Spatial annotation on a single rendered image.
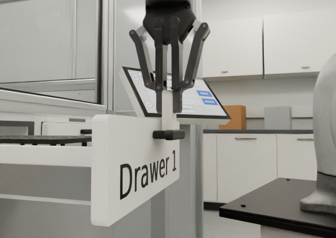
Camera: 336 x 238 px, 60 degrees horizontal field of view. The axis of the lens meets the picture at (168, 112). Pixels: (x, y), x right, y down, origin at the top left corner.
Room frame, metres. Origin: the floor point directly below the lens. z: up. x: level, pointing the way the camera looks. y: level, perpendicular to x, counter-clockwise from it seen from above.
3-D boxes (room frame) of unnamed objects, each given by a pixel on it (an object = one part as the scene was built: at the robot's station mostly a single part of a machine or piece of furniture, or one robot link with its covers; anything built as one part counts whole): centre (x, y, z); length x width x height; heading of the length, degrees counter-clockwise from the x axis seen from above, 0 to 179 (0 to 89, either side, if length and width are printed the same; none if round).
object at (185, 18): (0.45, 0.00, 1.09); 0.08 x 0.07 x 0.09; 74
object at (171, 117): (0.45, -0.01, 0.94); 0.03 x 0.01 x 0.07; 164
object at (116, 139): (0.42, 0.03, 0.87); 0.29 x 0.02 x 0.11; 164
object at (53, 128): (0.82, 0.25, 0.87); 0.29 x 0.02 x 0.11; 164
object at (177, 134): (0.42, 0.00, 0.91); 0.07 x 0.04 x 0.01; 164
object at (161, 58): (0.45, 0.01, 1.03); 0.04 x 0.01 x 0.11; 164
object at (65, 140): (0.45, 0.12, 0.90); 0.18 x 0.02 x 0.01; 164
